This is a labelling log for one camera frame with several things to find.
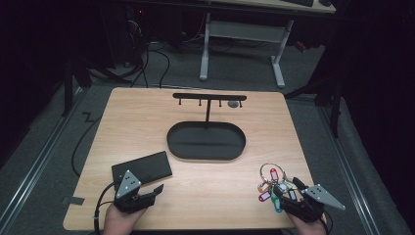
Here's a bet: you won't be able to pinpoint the black floor cable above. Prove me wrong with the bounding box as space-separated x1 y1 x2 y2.
70 112 103 178

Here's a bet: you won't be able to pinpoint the key ring with coloured tags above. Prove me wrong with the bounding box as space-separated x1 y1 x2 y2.
256 162 300 213

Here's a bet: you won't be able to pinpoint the person's right hand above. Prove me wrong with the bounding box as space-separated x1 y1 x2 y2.
286 211 328 235

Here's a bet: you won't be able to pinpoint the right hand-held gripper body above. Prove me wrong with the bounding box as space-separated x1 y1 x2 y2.
279 183 346 223

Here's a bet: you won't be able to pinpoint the person's left hand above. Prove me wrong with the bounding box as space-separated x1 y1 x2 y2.
102 203 147 235

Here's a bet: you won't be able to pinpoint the white-legged wooden desk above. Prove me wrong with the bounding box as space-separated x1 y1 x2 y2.
199 0 337 90

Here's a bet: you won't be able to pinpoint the bundle of black cables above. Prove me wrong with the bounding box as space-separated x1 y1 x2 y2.
125 9 172 89

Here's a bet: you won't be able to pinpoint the black keyboard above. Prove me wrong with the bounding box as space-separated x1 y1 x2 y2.
281 0 315 8

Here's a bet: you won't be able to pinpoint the black stand legs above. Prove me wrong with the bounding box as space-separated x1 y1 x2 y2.
61 55 133 118

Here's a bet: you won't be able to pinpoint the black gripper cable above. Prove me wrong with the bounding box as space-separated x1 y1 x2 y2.
93 181 117 235
321 217 335 235

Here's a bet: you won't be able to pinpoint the black key stand with tray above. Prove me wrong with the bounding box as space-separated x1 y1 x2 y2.
165 92 248 162

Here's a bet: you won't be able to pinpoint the black tripod stand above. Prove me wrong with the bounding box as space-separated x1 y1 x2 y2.
284 72 345 139

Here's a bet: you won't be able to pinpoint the aluminium floor rail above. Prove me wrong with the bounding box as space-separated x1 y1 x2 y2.
0 87 86 231
317 106 382 235

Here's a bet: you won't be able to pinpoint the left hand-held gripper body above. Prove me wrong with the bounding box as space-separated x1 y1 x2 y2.
113 168 157 215

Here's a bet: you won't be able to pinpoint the black flat rectangular box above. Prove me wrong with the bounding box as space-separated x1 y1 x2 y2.
111 150 173 191

